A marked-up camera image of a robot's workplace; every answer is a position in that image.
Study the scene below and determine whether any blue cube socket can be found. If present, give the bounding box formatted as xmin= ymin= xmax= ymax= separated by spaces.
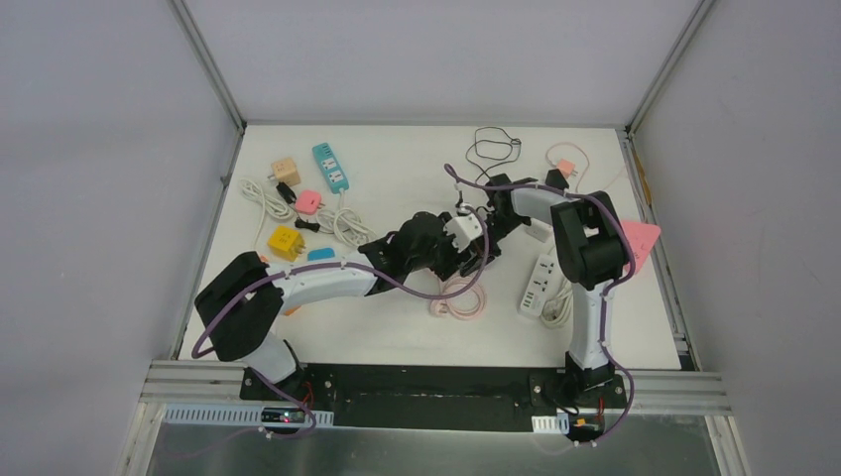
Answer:
xmin=306 ymin=247 xmax=336 ymax=262

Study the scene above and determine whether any teal power strip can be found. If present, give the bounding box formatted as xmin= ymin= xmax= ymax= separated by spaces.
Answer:
xmin=311 ymin=143 xmax=350 ymax=194

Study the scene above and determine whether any pink cube socket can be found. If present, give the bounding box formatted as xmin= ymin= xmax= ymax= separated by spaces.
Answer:
xmin=294 ymin=189 xmax=322 ymax=215

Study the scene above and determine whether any yellow cube socket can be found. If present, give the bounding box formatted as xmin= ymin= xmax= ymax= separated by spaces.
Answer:
xmin=267 ymin=225 xmax=305 ymax=262

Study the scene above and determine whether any beige dragon cube adapter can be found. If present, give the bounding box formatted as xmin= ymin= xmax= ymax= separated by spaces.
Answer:
xmin=268 ymin=158 xmax=301 ymax=186

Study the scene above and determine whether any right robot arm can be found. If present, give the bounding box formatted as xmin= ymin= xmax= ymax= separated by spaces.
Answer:
xmin=481 ymin=170 xmax=633 ymax=407

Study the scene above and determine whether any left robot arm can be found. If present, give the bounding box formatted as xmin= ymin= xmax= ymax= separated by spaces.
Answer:
xmin=190 ymin=210 xmax=491 ymax=402

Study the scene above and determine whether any white cube plug adapter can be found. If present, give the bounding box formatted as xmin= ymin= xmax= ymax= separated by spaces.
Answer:
xmin=525 ymin=220 xmax=553 ymax=243

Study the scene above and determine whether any white power strip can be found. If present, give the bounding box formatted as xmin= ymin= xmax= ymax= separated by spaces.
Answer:
xmin=518 ymin=254 xmax=563 ymax=319

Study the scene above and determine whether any black power adapter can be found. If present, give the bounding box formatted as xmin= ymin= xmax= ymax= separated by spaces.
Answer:
xmin=544 ymin=169 xmax=569 ymax=190

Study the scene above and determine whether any salmon pink charger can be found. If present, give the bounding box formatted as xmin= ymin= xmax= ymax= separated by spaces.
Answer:
xmin=556 ymin=159 xmax=577 ymax=179

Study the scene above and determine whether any pink triangular power strip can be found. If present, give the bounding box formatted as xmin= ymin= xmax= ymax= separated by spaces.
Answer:
xmin=621 ymin=220 xmax=661 ymax=274

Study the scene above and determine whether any pink coiled cable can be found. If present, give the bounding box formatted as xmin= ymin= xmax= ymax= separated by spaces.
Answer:
xmin=429 ymin=274 xmax=488 ymax=322

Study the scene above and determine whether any thin black cable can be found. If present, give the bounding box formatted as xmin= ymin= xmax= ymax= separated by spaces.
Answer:
xmin=464 ymin=126 xmax=524 ymax=185

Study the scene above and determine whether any thin pink cable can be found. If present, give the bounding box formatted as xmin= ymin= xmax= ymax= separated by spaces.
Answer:
xmin=544 ymin=141 xmax=629 ymax=199

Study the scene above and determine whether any white bundled cable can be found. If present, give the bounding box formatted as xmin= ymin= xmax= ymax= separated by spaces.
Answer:
xmin=314 ymin=190 xmax=379 ymax=250

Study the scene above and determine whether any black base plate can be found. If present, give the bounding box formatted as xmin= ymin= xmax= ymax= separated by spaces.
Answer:
xmin=239 ymin=363 xmax=627 ymax=432

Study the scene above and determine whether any black cable of small charger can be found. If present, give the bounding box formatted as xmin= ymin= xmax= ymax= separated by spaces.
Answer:
xmin=289 ymin=196 xmax=323 ymax=235

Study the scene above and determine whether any white cable of orange strip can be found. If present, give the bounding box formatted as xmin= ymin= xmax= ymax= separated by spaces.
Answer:
xmin=237 ymin=177 xmax=297 ymax=261

